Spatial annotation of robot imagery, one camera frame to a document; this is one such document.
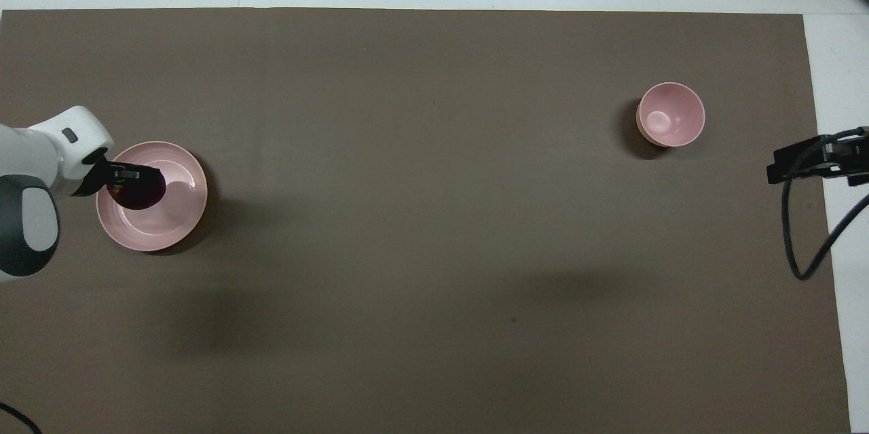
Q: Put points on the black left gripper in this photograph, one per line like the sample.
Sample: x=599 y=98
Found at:
x=94 y=177

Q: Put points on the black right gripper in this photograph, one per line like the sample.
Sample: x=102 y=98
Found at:
x=850 y=164

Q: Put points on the dark red apple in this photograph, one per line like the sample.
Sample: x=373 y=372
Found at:
x=144 y=195

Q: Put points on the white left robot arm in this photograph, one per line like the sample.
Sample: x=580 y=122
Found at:
x=30 y=162

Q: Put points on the pink round plate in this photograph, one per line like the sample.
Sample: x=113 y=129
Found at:
x=178 y=210

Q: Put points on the small pink bowl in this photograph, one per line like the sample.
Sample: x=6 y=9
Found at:
x=671 y=116

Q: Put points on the brown paper table mat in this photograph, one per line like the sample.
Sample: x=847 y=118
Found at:
x=434 y=230

